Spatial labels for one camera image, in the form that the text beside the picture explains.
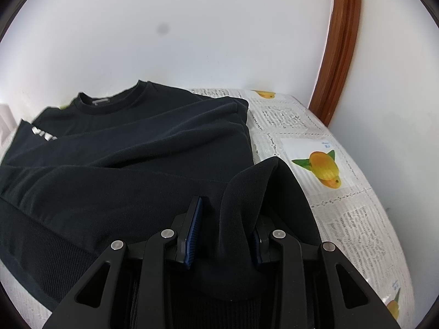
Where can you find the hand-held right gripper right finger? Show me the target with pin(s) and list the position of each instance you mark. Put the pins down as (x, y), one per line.
(258, 248)

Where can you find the black sweatshirt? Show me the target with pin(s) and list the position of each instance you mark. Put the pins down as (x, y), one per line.
(137, 164)

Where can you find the brown wooden door frame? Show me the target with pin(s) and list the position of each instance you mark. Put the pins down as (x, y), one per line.
(339, 48)

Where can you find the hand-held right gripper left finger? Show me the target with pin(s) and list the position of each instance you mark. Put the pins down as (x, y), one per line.
(192, 236)

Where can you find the fruit print tablecloth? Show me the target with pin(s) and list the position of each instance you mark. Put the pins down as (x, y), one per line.
(325, 205)

